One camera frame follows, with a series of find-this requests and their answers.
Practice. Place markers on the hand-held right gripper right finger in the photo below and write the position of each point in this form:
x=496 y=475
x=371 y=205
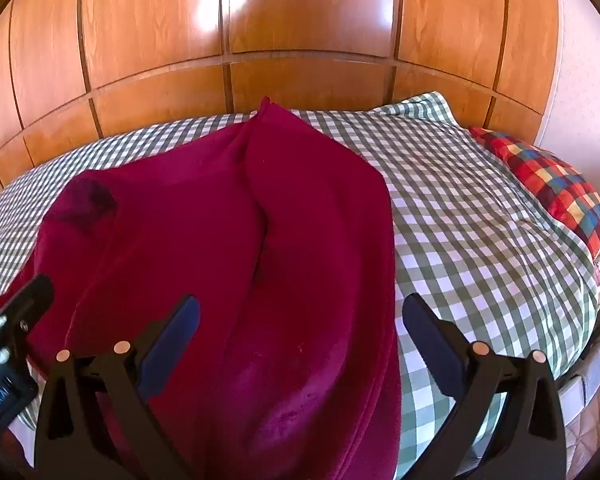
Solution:
x=432 y=345

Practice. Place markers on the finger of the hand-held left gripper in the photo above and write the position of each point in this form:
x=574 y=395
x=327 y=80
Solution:
x=30 y=297

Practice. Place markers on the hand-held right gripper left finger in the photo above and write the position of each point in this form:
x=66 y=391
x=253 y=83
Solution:
x=172 y=345

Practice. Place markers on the dark red fleece garment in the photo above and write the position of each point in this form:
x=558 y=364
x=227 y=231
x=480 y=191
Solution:
x=230 y=240

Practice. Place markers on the green white checked bed sheet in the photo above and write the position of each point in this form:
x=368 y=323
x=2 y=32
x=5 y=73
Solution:
x=470 y=240

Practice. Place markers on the red plaid pillow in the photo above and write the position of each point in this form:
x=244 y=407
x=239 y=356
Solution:
x=555 y=182

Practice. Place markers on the wooden panelled wardrobe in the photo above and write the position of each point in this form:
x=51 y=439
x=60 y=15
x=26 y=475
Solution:
x=290 y=20

